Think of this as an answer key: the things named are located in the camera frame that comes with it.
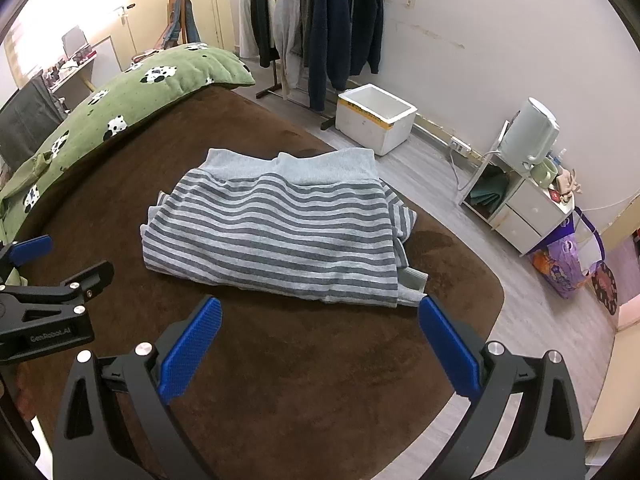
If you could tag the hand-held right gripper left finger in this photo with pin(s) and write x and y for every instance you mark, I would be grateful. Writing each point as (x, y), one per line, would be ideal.
(192, 345)

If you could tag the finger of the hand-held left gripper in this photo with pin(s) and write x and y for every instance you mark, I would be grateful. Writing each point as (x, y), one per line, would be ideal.
(32, 250)
(80, 280)

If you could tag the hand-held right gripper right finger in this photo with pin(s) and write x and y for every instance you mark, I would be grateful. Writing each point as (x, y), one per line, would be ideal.
(447, 345)

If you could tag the grey striped hoodie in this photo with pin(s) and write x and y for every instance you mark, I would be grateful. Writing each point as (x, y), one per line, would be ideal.
(275, 225)

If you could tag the metal clothes rack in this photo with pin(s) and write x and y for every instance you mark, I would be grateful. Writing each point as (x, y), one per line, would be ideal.
(270, 91)

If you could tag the wooden chair with clothes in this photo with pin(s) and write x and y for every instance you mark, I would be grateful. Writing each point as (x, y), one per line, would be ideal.
(175, 25)

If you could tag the row of hanging clothes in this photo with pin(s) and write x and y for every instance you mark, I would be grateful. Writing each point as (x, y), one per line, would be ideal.
(340, 25)

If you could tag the dark grey fabric cover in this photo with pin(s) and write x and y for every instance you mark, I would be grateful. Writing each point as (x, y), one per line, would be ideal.
(25, 120)

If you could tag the purple plastic bag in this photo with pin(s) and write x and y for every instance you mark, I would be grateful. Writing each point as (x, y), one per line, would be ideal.
(560, 265)

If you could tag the white drawer cabinet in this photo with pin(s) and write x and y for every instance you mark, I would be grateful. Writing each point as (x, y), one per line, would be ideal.
(525, 210)

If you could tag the dark green folded mat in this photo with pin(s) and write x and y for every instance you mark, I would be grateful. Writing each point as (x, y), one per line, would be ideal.
(487, 190)

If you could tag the dark patterned round item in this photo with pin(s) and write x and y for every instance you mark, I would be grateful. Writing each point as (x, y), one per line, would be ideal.
(605, 287)

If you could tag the white desk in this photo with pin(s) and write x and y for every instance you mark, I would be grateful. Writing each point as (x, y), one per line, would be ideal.
(80, 72)

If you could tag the green mug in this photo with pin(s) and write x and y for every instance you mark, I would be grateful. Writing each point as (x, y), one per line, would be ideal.
(542, 175)

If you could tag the green panda print duvet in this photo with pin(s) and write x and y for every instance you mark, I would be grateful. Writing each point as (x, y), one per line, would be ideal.
(150, 90)

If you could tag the white power strip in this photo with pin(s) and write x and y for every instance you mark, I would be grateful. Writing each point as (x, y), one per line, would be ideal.
(460, 146)

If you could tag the small desk monitor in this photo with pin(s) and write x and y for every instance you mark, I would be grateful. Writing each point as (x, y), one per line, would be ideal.
(73, 39)

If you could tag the white foam box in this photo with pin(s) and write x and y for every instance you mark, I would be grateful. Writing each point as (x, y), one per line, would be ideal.
(380, 132)

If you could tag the pale green kettle appliance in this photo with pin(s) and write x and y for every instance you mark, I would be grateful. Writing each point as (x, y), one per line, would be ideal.
(527, 135)

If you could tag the blue jeans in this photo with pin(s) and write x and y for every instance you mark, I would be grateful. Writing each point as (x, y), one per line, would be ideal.
(180, 15)

